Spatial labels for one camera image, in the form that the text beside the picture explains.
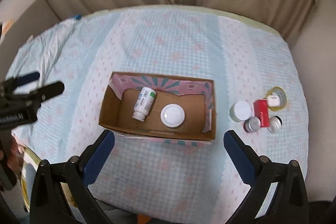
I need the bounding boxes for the black white cream jar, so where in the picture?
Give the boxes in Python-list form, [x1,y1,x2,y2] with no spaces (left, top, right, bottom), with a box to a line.
[268,116,282,134]

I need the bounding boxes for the red small box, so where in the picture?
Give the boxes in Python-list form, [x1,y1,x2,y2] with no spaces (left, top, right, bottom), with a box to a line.
[253,99,269,127]

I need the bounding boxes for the white lid green jar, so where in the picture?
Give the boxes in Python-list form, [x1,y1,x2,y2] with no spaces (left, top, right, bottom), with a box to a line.
[230,101,252,122]

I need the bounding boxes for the yellow tape roll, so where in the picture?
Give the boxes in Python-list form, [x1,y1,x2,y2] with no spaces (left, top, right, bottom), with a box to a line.
[265,86,287,111]

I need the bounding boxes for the left hand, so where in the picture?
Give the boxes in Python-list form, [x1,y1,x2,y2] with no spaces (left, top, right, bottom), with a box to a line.
[7,137,25,178]

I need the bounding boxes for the floral patterned cloth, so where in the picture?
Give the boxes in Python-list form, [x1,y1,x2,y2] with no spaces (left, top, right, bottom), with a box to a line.
[21,148,41,212]

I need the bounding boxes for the grey headboard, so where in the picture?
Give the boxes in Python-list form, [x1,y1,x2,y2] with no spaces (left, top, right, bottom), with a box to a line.
[1,0,60,59]

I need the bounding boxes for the white pill bottle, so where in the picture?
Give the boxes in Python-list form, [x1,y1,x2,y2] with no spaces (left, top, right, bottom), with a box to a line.
[132,87,156,122]

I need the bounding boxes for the white lid jar in box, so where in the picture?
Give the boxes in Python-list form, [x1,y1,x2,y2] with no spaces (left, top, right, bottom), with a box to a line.
[160,104,185,128]

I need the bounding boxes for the cardboard box pink pattern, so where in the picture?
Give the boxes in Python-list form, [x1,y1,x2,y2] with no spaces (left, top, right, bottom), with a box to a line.
[99,72,217,141]

